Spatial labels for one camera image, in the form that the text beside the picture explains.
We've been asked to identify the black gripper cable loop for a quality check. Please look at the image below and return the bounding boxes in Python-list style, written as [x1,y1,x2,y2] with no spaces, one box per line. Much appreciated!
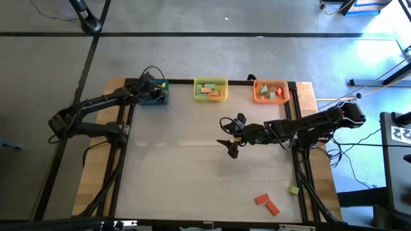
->
[219,112,248,151]
[141,65,170,103]

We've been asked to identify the black floor strip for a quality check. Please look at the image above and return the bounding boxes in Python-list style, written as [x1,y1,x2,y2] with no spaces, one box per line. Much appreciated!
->
[30,0,112,222]
[0,31,365,38]

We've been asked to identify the thin floor cable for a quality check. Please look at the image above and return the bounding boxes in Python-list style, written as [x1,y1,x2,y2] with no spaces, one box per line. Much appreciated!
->
[30,0,80,22]

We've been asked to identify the grey cart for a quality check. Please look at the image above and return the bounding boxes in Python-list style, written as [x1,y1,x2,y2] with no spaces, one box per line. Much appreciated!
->
[380,110,411,222]

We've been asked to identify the black stand leg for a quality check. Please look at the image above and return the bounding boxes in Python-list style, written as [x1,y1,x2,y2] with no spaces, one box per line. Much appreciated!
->
[382,60,411,86]

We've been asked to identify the black base cable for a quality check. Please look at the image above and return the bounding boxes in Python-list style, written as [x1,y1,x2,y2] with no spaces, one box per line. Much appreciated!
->
[82,140,112,169]

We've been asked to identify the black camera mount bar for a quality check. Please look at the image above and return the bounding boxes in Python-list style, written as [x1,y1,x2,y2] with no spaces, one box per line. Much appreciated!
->
[0,216,411,231]

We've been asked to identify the yellow floor cable with plug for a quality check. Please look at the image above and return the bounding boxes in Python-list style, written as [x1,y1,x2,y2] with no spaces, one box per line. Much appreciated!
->
[316,80,411,102]

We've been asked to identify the orange plastic bin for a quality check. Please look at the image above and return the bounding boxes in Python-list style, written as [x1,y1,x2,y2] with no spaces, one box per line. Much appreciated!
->
[253,79,290,105]

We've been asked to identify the wooden board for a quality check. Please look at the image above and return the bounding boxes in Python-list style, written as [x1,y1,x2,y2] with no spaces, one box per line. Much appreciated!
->
[295,81,344,222]
[72,78,127,216]

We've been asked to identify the black floor bar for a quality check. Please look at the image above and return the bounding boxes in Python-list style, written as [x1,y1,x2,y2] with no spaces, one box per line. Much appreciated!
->
[337,187,389,209]

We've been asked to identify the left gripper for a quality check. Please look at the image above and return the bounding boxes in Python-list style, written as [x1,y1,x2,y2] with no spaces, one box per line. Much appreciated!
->
[136,74,166,103]

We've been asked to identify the yellow plastic bin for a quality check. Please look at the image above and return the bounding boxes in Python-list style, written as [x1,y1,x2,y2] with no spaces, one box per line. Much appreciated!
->
[193,76,229,103]

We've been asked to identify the blue plastic bin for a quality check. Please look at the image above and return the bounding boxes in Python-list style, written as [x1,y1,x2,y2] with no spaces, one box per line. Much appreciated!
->
[137,79,170,106]

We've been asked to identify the red flat block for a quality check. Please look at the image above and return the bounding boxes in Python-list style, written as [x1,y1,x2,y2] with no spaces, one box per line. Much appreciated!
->
[265,200,281,216]
[254,193,270,205]

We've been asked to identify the white fiducial marker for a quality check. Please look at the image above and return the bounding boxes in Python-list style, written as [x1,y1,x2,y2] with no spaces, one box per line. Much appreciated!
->
[390,125,411,145]

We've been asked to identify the black floor cables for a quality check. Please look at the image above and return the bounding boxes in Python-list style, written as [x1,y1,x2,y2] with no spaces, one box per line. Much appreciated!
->
[313,128,411,190]

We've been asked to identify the white floor cable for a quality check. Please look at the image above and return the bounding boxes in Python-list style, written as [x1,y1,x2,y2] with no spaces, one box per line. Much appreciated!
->
[317,56,411,110]

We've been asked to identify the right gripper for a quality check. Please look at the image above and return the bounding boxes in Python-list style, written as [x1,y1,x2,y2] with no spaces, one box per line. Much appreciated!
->
[216,123,272,158]

